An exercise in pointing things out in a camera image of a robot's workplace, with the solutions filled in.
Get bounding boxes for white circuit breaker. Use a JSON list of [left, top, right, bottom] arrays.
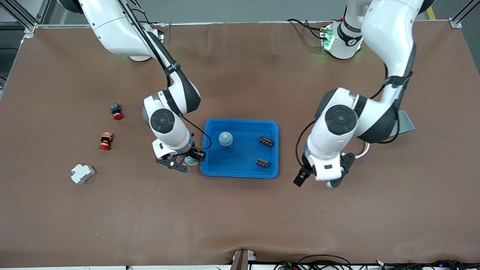
[[70, 163, 96, 185]]

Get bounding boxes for brown table mat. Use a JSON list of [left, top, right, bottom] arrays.
[[0, 21, 480, 268]]

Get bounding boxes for red orange black push button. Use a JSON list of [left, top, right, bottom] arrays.
[[99, 132, 114, 151]]

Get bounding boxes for grey metal box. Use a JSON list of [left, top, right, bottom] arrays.
[[396, 110, 416, 136]]

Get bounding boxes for white curved plastic piece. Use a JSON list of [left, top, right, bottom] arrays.
[[353, 139, 371, 159]]

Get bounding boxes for aluminium frame post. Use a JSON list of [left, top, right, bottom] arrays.
[[0, 0, 51, 34], [449, 0, 480, 29]]

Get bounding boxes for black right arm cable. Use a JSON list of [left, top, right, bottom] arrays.
[[181, 115, 213, 151]]

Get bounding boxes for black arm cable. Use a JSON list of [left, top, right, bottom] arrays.
[[295, 120, 320, 168], [181, 115, 213, 151]]

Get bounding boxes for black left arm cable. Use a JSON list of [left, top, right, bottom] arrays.
[[295, 120, 320, 168]]

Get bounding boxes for black cable bundle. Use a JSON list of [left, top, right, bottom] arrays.
[[274, 254, 480, 270]]

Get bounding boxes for metal bracket at table edge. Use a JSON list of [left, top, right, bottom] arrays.
[[230, 249, 258, 270]]

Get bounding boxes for blue plastic tray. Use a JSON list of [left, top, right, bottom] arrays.
[[199, 118, 279, 179]]

